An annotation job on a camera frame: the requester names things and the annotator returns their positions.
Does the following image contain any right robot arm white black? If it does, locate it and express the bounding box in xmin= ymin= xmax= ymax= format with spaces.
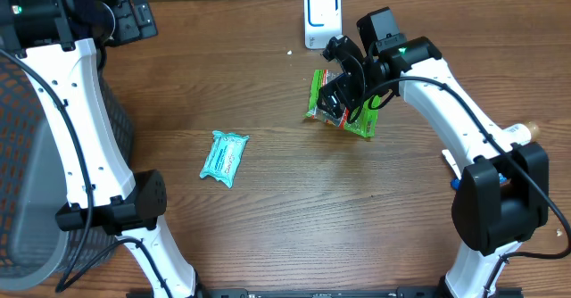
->
xmin=317 ymin=8 xmax=549 ymax=297

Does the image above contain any teal wet wipes pack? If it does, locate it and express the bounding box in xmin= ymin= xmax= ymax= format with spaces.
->
xmin=199 ymin=130 xmax=250 ymax=188

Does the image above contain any white tube with gold cap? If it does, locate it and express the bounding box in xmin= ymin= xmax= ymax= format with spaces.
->
xmin=442 ymin=121 xmax=540 ymax=179

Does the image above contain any grey plastic basket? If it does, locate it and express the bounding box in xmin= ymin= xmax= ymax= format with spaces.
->
xmin=1 ymin=38 xmax=135 ymax=291

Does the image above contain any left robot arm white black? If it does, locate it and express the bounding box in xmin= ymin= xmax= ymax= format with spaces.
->
xmin=1 ymin=0 xmax=202 ymax=297

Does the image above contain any blue snack wrapper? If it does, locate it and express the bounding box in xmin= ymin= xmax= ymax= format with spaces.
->
xmin=451 ymin=173 xmax=509 ymax=191

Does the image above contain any Haribo gummy candy bag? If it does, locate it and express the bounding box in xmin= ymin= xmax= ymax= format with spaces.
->
xmin=305 ymin=70 xmax=378 ymax=138

